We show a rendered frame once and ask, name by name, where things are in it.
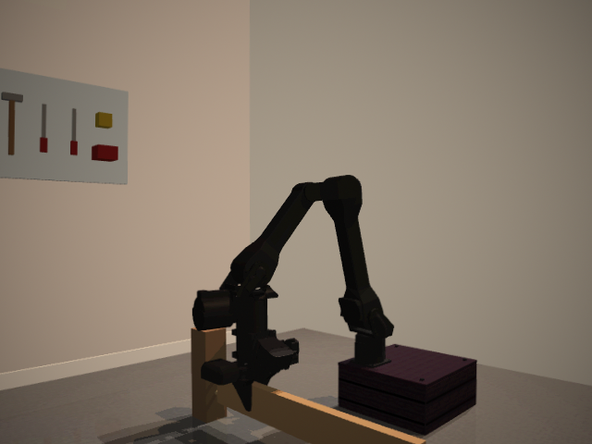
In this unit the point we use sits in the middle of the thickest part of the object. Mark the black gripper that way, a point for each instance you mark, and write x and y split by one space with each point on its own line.
243 372

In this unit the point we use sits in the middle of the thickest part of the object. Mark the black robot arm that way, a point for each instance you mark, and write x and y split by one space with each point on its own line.
255 266

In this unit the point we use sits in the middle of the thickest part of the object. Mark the brown wooden post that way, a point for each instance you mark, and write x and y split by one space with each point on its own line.
206 345

